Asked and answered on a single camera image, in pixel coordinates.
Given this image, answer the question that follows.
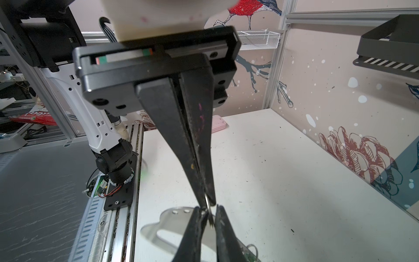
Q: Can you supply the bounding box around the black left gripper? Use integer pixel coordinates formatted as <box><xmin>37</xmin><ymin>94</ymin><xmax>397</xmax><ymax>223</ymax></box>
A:
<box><xmin>73</xmin><ymin>26</ymin><xmax>241</xmax><ymax>209</ymax></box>

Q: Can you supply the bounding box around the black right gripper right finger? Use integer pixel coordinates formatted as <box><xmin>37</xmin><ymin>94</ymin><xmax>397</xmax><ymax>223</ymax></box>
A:
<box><xmin>215</xmin><ymin>205</ymin><xmax>247</xmax><ymax>262</ymax></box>

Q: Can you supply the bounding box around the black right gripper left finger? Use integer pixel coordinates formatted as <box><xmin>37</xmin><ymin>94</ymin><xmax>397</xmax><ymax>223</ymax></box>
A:
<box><xmin>172</xmin><ymin>207</ymin><xmax>204</xmax><ymax>262</ymax></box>

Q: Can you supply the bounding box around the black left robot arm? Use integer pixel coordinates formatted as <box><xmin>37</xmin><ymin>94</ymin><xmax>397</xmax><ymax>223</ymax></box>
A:
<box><xmin>1</xmin><ymin>1</ymin><xmax>241</xmax><ymax>208</ymax></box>

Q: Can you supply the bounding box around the black hanging basket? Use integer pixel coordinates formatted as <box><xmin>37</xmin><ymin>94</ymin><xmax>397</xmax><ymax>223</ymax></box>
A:
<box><xmin>353</xmin><ymin>14</ymin><xmax>419</xmax><ymax>80</ymax></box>

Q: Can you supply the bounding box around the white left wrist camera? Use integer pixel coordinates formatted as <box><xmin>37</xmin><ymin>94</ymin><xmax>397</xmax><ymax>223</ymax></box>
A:
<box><xmin>101</xmin><ymin>0</ymin><xmax>238</xmax><ymax>42</ymax></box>

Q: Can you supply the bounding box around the white wire mesh basket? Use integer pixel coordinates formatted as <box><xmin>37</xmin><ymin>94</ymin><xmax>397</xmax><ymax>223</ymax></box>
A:
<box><xmin>237</xmin><ymin>31</ymin><xmax>282</xmax><ymax>51</ymax></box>

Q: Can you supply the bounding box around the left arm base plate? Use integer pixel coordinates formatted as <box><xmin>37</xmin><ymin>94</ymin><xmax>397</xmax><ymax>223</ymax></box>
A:
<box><xmin>104</xmin><ymin>152</ymin><xmax>138</xmax><ymax>211</ymax></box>

